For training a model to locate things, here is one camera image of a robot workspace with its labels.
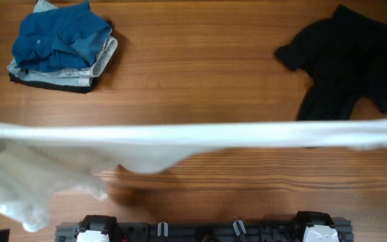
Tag white Puma t-shirt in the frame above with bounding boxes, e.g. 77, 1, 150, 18
0, 118, 387, 233

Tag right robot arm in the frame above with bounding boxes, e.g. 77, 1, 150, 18
285, 211, 354, 242

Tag black folded garment under stack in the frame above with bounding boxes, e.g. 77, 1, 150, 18
9, 73, 100, 93

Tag light denim folded jeans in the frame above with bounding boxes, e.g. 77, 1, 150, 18
7, 1, 118, 87

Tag blue folded shirt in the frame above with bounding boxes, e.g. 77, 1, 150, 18
12, 1, 112, 73

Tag black t-shirt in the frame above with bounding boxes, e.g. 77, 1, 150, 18
275, 5, 387, 121

